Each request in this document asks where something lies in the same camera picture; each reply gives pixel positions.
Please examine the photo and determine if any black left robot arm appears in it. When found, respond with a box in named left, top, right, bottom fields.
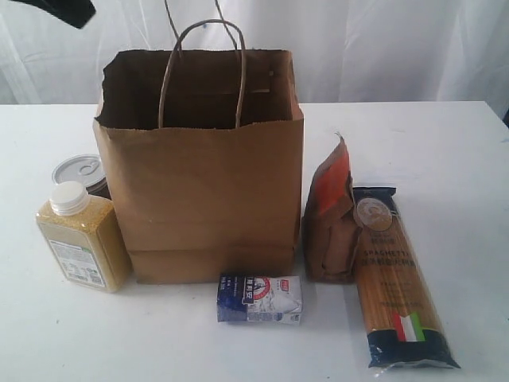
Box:
left=24, top=0, right=96, bottom=29

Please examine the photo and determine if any silver pull-tab tin can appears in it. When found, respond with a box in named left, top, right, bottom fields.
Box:
left=52, top=154, right=111, bottom=199

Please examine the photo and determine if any brown paper bag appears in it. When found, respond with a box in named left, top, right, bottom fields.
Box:
left=93, top=38, right=304, bottom=284

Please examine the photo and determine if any blue white milk carton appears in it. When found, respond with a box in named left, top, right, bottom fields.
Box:
left=216, top=275, right=303, bottom=325

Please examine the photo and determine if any yellow grain bottle white cap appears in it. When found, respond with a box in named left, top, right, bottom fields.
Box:
left=36, top=181, right=132, bottom=293

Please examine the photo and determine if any white backdrop curtain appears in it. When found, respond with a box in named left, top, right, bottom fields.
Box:
left=1, top=1, right=508, bottom=115

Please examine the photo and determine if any brown orange snack pouch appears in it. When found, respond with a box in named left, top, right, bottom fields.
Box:
left=301, top=138, right=363, bottom=284

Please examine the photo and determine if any spaghetti pasta package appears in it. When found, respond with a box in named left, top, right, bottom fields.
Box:
left=353, top=186, right=459, bottom=368

